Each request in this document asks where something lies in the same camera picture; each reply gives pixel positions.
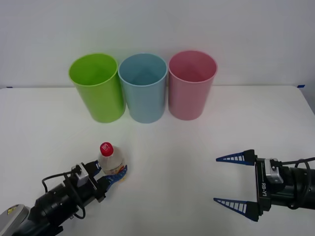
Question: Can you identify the clear bottle with red cap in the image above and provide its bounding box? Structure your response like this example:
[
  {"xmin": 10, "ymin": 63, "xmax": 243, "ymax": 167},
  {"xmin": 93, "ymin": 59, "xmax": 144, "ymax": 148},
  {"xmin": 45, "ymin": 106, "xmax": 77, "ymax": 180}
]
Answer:
[{"xmin": 97, "ymin": 142, "xmax": 128, "ymax": 183}]

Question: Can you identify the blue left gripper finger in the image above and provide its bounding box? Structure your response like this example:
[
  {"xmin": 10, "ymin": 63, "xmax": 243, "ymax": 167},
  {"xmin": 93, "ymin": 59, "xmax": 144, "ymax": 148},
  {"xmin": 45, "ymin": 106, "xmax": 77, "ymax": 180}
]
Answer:
[
  {"xmin": 94, "ymin": 165, "xmax": 129, "ymax": 204},
  {"xmin": 83, "ymin": 159, "xmax": 102, "ymax": 181}
]

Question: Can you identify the green plastic bin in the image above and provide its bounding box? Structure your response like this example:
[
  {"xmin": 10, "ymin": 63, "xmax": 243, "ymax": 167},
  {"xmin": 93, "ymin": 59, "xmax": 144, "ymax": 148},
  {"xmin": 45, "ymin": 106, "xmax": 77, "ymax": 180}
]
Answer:
[{"xmin": 68, "ymin": 52, "xmax": 126, "ymax": 123}]

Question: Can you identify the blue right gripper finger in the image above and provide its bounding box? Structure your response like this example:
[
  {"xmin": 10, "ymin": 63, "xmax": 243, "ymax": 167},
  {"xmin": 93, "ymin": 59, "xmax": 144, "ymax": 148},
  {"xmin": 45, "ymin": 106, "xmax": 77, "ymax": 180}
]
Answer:
[
  {"xmin": 213, "ymin": 197, "xmax": 260, "ymax": 222},
  {"xmin": 216, "ymin": 149, "xmax": 258, "ymax": 167}
]

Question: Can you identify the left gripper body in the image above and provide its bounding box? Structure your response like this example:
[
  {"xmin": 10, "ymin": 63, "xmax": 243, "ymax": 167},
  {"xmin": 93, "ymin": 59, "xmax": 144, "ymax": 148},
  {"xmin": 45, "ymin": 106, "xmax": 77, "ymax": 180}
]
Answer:
[{"xmin": 73, "ymin": 163, "xmax": 101, "ymax": 205}]

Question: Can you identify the pink plastic bin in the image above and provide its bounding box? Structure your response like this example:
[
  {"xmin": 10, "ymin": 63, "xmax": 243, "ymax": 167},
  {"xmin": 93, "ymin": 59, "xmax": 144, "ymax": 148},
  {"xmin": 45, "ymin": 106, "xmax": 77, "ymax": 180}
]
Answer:
[{"xmin": 168, "ymin": 50, "xmax": 219, "ymax": 121}]

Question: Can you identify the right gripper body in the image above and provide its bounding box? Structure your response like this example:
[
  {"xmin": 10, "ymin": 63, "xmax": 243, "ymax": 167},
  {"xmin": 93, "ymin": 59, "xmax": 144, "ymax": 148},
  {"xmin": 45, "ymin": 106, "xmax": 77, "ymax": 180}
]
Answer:
[{"xmin": 254, "ymin": 158, "xmax": 295, "ymax": 216}]

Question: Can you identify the pale blue plastic bin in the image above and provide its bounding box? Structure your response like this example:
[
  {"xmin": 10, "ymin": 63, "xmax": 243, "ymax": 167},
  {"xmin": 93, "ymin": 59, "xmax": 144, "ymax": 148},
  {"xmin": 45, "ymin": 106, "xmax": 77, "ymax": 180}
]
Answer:
[{"xmin": 118, "ymin": 53, "xmax": 169, "ymax": 124}]

